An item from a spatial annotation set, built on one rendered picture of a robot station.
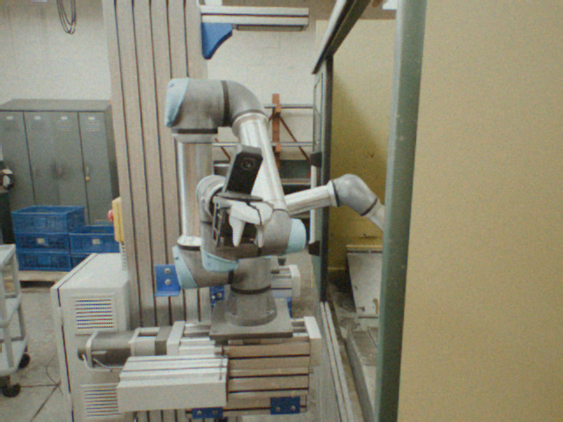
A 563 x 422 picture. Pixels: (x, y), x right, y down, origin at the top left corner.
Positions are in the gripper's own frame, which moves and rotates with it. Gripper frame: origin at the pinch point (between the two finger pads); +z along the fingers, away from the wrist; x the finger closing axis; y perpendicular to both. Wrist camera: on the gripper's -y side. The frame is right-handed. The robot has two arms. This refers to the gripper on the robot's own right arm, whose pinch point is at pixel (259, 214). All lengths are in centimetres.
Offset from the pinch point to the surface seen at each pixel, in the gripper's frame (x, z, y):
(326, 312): -78, -121, 69
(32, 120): 133, -557, 4
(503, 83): -37.1, -0.8, -23.2
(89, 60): 76, -592, -81
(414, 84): -24.3, -5.3, -21.4
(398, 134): -23.6, -5.9, -13.6
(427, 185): -29.6, -4.2, -6.2
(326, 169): -72, -133, 0
